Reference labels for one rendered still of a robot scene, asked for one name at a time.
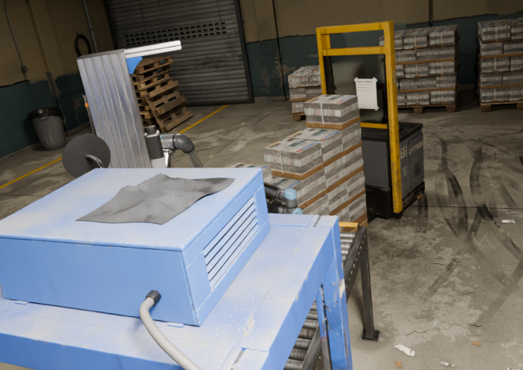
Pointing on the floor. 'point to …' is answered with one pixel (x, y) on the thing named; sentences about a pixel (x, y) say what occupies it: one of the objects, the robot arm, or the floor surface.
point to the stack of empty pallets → (144, 84)
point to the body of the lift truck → (411, 136)
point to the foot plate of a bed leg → (370, 336)
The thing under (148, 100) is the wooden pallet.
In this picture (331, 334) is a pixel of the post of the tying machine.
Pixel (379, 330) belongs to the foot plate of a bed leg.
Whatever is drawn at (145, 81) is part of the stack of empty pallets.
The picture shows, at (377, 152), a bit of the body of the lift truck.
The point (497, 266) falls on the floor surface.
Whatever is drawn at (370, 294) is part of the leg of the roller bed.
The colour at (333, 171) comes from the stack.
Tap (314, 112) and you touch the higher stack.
